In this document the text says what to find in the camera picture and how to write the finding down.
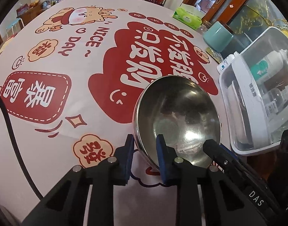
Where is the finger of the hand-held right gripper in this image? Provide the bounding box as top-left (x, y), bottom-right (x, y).
top-left (202, 139), bottom-right (243, 178)
top-left (221, 145), bottom-right (248, 169)

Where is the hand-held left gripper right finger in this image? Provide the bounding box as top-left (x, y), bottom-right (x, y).
top-left (156, 134), bottom-right (266, 226)

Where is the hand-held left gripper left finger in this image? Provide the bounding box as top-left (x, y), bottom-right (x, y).
top-left (21, 134), bottom-right (135, 226)

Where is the small steel bowl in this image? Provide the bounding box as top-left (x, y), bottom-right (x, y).
top-left (134, 75), bottom-right (221, 171)

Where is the white clear-lid sterilizer box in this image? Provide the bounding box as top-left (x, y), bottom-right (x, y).
top-left (218, 26), bottom-right (288, 156)

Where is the printed pink tablecloth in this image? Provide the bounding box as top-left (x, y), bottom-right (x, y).
top-left (0, 0), bottom-right (260, 226)

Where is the patterned coaster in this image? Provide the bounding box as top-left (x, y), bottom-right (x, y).
top-left (205, 46), bottom-right (226, 62)

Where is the teal canister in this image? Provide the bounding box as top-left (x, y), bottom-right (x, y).
top-left (203, 21), bottom-right (234, 53)

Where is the small glass jar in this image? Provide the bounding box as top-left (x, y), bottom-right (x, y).
top-left (201, 20), bottom-right (212, 32)

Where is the green tissue box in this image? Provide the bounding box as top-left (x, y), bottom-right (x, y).
top-left (172, 7), bottom-right (203, 30)

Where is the wooden glass door cabinet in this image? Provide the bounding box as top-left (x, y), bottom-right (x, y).
top-left (182, 0), bottom-right (288, 43)

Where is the wooden side cabinet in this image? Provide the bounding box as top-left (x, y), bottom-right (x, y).
top-left (17, 1), bottom-right (55, 27)

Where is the blue stool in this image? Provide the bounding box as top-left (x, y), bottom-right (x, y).
top-left (6, 18), bottom-right (24, 38)

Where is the red tin box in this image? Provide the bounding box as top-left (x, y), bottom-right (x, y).
top-left (16, 5), bottom-right (29, 16)

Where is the black cable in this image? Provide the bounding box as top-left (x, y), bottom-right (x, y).
top-left (0, 91), bottom-right (44, 199)

